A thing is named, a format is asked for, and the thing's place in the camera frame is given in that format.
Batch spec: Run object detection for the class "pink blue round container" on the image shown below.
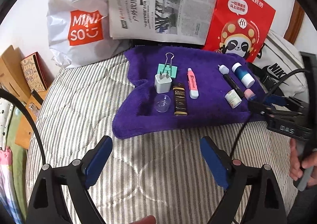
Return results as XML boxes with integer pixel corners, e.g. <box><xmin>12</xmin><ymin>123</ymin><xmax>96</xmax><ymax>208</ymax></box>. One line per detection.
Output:
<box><xmin>244</xmin><ymin>88</ymin><xmax>256</xmax><ymax>101</ymax></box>

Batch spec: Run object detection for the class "blue white bottle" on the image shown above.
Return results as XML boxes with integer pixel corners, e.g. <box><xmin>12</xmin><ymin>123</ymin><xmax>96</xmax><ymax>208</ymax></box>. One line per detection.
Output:
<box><xmin>232</xmin><ymin>63</ymin><xmax>255</xmax><ymax>89</ymax></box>

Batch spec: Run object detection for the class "small white tape roll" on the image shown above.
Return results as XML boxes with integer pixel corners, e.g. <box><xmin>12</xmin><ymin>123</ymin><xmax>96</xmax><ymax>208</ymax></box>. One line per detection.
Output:
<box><xmin>225</xmin><ymin>89</ymin><xmax>242</xmax><ymax>109</ymax></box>

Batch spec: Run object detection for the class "black tube white cap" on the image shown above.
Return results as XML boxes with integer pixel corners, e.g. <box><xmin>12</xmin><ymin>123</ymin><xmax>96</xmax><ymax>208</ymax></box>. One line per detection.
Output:
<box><xmin>218</xmin><ymin>65</ymin><xmax>244</xmax><ymax>98</ymax></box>

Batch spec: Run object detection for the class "pink white pen tube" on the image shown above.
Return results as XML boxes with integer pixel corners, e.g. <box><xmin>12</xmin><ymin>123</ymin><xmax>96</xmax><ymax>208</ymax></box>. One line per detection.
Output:
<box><xmin>187</xmin><ymin>68</ymin><xmax>199</xmax><ymax>100</ymax></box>

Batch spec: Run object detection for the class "black gold chocolate bar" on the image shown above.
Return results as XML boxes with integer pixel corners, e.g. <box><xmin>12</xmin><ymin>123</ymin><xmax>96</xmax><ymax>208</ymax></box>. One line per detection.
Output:
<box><xmin>173</xmin><ymin>82</ymin><xmax>188</xmax><ymax>116</ymax></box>

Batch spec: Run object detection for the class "teal binder clip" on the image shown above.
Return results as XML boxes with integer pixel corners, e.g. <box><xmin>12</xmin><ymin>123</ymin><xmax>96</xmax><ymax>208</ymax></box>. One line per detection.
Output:
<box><xmin>157</xmin><ymin>52</ymin><xmax>178</xmax><ymax>79</ymax></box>

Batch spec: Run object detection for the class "clear plastic cup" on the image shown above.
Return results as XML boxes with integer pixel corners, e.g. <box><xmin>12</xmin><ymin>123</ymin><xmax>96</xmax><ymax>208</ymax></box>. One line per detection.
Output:
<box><xmin>154</xmin><ymin>94</ymin><xmax>171</xmax><ymax>113</ymax></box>

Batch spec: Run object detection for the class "white USB charger plug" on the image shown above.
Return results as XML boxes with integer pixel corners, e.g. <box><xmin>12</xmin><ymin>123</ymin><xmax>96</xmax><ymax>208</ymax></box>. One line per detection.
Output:
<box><xmin>154</xmin><ymin>72</ymin><xmax>172</xmax><ymax>94</ymax></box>

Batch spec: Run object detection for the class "right hand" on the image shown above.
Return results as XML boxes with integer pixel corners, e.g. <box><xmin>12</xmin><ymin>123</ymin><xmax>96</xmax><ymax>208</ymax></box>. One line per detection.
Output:
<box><xmin>289</xmin><ymin>138</ymin><xmax>317</xmax><ymax>186</ymax></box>

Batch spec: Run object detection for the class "white Nike waist bag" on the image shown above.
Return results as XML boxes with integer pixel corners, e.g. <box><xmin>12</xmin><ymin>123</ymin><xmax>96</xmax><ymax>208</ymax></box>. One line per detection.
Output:
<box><xmin>248</xmin><ymin>30</ymin><xmax>308</xmax><ymax>102</ymax></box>

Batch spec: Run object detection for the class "red panda paper bag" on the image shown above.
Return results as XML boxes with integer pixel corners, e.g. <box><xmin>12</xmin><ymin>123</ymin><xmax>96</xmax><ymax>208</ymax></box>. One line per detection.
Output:
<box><xmin>203</xmin><ymin>0</ymin><xmax>276</xmax><ymax>63</ymax></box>

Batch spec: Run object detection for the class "purple towel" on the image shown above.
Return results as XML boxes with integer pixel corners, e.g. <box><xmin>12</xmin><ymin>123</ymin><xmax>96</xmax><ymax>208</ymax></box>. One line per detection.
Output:
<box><xmin>112</xmin><ymin>46</ymin><xmax>250</xmax><ymax>139</ymax></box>

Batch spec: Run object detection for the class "brown patterned book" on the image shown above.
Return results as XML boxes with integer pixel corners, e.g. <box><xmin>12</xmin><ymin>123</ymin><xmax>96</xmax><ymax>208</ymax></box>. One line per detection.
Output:
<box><xmin>20</xmin><ymin>52</ymin><xmax>48</xmax><ymax>92</ymax></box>

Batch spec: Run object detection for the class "cardboard box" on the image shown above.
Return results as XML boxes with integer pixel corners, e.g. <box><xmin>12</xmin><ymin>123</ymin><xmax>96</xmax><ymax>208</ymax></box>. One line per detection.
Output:
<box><xmin>1</xmin><ymin>45</ymin><xmax>31</xmax><ymax>103</ymax></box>

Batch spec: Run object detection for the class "folded newspaper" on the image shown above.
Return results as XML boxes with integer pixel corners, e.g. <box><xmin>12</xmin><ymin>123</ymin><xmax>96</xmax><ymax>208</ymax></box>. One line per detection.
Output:
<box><xmin>109</xmin><ymin>0</ymin><xmax>216</xmax><ymax>45</ymax></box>

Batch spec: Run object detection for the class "white Miniso plastic bag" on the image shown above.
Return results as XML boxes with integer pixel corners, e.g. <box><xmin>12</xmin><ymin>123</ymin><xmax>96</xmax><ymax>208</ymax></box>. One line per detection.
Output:
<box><xmin>47</xmin><ymin>0</ymin><xmax>131</xmax><ymax>68</ymax></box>

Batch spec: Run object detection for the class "wooden bed frame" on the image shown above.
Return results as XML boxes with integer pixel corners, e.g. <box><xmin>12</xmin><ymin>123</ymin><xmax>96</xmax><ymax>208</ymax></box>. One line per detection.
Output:
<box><xmin>284</xmin><ymin>0</ymin><xmax>305</xmax><ymax>45</ymax></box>

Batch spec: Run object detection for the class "black cable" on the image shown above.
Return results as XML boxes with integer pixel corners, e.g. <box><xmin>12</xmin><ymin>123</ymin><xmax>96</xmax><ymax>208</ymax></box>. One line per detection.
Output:
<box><xmin>0</xmin><ymin>88</ymin><xmax>47</xmax><ymax>168</ymax></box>

